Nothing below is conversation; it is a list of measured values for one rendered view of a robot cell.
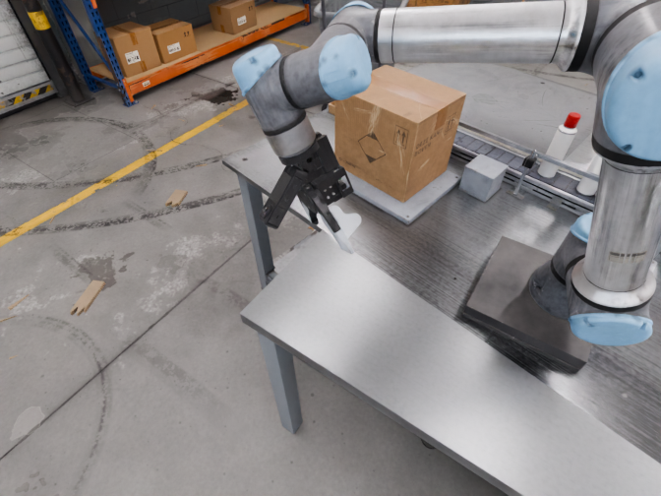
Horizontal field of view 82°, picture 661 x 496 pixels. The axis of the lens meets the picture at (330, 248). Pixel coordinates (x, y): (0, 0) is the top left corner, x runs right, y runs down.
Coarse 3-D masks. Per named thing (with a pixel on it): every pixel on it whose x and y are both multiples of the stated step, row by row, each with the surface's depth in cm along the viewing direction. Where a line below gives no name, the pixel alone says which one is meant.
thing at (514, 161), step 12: (456, 132) 141; (456, 144) 136; (468, 144) 136; (480, 144) 136; (492, 156) 130; (504, 156) 130; (516, 156) 130; (516, 168) 125; (540, 180) 121; (552, 180) 121; (564, 180) 121; (576, 180) 121; (576, 192) 117
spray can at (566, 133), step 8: (568, 120) 109; (576, 120) 108; (560, 128) 112; (568, 128) 110; (560, 136) 112; (568, 136) 111; (552, 144) 115; (560, 144) 113; (568, 144) 112; (552, 152) 116; (560, 152) 114; (544, 160) 119; (544, 168) 120; (552, 168) 119; (544, 176) 121; (552, 176) 121
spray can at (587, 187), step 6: (594, 156) 110; (594, 162) 109; (600, 162) 108; (588, 168) 112; (594, 168) 110; (600, 168) 109; (582, 180) 114; (588, 180) 112; (582, 186) 115; (588, 186) 113; (594, 186) 113; (582, 192) 115; (588, 192) 114; (594, 192) 115
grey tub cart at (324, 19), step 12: (324, 0) 257; (336, 0) 312; (348, 0) 326; (360, 0) 324; (372, 0) 321; (384, 0) 247; (396, 0) 317; (408, 0) 296; (324, 12) 263; (336, 12) 316; (324, 24) 269; (324, 108) 323
